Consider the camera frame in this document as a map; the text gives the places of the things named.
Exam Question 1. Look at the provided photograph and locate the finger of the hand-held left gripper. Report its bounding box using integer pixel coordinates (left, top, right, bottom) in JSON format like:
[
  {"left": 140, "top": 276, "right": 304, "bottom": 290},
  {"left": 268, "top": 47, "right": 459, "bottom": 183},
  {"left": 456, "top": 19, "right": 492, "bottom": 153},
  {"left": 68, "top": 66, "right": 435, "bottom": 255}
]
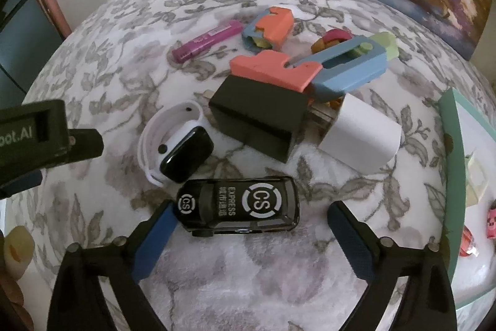
[
  {"left": 68, "top": 127, "right": 104, "bottom": 163},
  {"left": 0, "top": 170, "right": 44, "bottom": 200}
]

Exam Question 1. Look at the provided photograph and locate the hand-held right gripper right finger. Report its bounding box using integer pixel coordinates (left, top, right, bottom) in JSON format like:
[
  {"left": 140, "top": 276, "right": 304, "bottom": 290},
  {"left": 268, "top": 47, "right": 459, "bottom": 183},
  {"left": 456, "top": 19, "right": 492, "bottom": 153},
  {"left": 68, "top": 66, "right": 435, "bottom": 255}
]
[{"left": 327, "top": 200, "right": 458, "bottom": 331}]

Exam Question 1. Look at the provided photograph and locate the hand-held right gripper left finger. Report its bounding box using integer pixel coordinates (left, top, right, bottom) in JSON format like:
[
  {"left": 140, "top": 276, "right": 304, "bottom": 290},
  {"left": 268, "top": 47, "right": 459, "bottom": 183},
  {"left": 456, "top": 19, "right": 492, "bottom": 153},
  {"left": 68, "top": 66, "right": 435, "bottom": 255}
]
[{"left": 46, "top": 199, "right": 179, "bottom": 331}]

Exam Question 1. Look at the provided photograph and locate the white smartwatch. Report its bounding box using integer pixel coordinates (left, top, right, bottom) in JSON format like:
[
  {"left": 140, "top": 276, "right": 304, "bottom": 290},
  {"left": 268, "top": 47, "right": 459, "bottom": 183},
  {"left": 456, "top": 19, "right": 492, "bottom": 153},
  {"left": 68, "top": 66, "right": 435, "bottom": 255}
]
[{"left": 137, "top": 102, "right": 215, "bottom": 189}]

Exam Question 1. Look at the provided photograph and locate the black toy car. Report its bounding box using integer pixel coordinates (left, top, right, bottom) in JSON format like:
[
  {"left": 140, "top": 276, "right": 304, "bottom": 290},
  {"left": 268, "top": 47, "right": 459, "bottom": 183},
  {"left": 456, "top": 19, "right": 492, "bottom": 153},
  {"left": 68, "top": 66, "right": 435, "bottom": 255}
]
[{"left": 176, "top": 176, "right": 300, "bottom": 237}]

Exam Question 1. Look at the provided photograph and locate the white charger cube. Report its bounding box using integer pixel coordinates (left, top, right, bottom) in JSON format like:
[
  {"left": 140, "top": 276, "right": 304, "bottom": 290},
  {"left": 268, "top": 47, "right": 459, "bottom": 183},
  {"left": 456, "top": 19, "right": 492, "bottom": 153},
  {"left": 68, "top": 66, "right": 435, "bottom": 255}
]
[{"left": 318, "top": 94, "right": 401, "bottom": 174}]

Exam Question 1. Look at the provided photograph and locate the teal shallow box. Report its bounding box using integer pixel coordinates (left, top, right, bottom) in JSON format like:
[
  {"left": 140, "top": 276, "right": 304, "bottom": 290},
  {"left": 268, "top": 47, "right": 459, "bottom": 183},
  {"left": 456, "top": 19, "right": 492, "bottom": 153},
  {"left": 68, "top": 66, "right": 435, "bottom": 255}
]
[{"left": 438, "top": 88, "right": 496, "bottom": 316}]

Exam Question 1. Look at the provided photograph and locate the purple tube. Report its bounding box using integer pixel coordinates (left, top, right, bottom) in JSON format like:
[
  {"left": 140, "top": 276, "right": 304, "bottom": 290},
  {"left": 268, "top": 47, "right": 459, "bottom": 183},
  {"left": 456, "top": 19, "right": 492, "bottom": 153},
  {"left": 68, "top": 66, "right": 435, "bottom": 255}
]
[{"left": 171, "top": 20, "right": 243, "bottom": 63}]

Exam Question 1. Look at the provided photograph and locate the black charger cube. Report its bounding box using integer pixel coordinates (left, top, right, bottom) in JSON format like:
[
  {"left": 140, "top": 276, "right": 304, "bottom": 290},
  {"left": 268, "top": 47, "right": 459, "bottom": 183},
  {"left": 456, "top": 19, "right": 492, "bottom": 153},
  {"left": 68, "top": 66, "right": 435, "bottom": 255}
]
[{"left": 199, "top": 75, "right": 314, "bottom": 164}]

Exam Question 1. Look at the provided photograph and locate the small coral blue toy knife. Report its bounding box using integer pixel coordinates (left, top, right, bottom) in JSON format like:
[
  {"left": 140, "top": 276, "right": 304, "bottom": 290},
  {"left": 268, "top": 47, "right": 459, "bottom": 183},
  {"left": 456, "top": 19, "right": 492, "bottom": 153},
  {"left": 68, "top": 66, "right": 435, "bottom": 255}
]
[{"left": 242, "top": 6, "right": 295, "bottom": 53}]

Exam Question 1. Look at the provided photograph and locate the person's left hand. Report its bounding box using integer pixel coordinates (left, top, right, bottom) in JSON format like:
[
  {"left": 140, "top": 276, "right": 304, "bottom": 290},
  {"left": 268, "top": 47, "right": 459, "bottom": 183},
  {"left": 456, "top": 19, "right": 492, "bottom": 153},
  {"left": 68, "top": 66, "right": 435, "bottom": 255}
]
[{"left": 0, "top": 226, "right": 36, "bottom": 331}]

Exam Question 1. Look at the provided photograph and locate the dark teal cabinet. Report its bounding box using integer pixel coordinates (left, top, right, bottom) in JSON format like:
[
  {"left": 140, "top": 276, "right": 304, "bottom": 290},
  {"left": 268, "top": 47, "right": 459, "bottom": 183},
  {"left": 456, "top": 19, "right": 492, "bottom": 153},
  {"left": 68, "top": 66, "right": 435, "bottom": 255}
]
[{"left": 0, "top": 0, "right": 64, "bottom": 107}]

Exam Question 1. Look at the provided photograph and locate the pink pole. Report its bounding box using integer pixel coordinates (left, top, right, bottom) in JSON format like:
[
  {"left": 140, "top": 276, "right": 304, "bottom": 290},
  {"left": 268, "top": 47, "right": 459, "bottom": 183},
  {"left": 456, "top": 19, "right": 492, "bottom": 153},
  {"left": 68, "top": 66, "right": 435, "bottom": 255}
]
[{"left": 34, "top": 0, "right": 73, "bottom": 41}]

